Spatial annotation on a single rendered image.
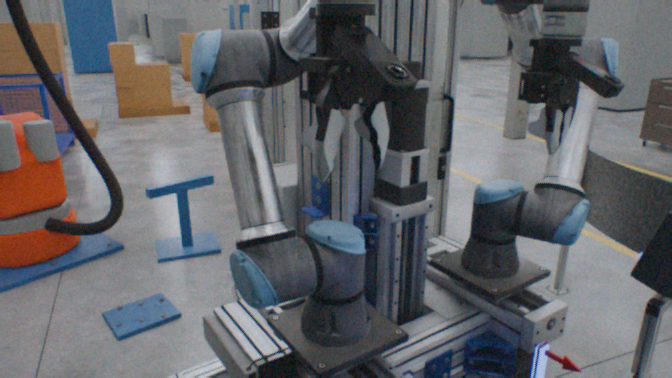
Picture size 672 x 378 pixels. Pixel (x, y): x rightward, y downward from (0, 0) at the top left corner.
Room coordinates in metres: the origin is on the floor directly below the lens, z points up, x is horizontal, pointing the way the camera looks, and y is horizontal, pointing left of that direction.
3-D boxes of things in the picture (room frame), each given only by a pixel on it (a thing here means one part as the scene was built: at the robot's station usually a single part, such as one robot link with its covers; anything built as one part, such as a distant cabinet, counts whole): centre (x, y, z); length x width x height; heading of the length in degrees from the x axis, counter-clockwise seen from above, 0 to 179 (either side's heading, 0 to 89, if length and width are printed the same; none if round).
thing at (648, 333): (0.98, -0.73, 0.96); 0.03 x 0.03 x 0.20; 38
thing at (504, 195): (1.19, -0.42, 1.20); 0.13 x 0.12 x 0.14; 58
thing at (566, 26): (0.93, -0.40, 1.65); 0.08 x 0.08 x 0.05
